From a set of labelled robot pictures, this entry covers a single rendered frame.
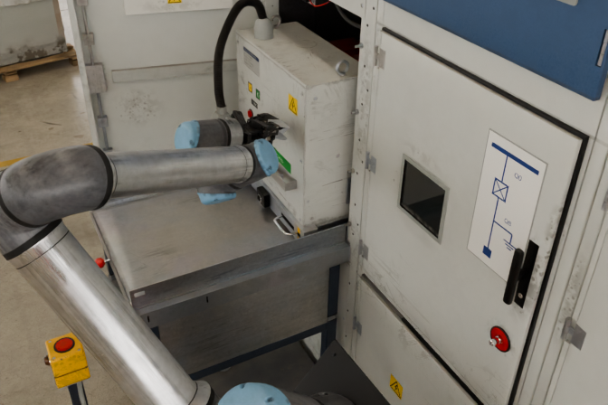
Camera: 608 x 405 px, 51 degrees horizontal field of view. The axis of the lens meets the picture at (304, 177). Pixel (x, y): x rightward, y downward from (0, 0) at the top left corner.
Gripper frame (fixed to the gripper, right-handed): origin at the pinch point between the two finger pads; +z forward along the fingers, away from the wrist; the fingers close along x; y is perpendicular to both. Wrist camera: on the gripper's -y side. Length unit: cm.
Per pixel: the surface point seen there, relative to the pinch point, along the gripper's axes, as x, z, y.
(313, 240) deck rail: -32.4, 7.9, 14.6
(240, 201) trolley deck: -36.4, 9.4, -22.3
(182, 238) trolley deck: -43.2, -16.3, -18.1
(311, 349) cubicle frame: -97, 42, -1
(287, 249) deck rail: -34.6, -0.5, 12.3
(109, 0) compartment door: 20, -22, -66
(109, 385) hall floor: -130, -14, -53
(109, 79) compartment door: -6, -19, -67
